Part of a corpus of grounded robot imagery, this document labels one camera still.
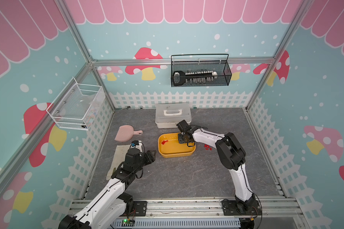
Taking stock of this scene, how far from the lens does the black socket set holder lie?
889 mm

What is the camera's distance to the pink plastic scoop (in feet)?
3.43

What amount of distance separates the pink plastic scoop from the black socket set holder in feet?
1.49
